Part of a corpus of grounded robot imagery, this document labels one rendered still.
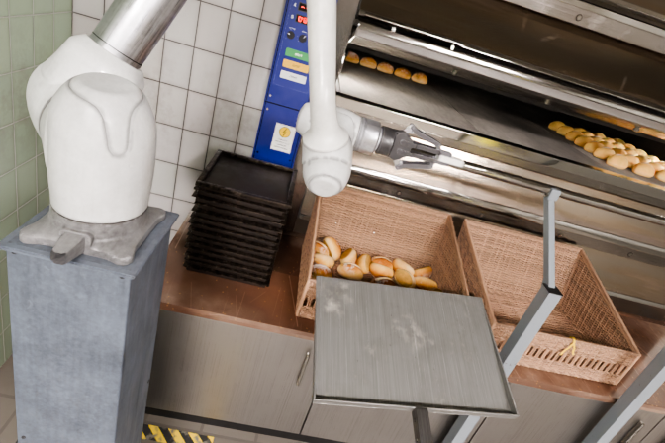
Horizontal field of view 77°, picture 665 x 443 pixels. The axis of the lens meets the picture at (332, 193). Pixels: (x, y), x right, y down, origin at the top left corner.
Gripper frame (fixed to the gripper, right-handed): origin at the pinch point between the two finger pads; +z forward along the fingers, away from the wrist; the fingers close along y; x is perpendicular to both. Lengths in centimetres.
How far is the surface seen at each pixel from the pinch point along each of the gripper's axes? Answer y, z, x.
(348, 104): 4, -25, -47
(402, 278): 57, 12, -25
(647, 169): -1, 109, -63
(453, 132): 3.0, 15.6, -47.3
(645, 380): 49, 85, 11
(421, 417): 55, 6, 35
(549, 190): 3.6, 36.7, -10.1
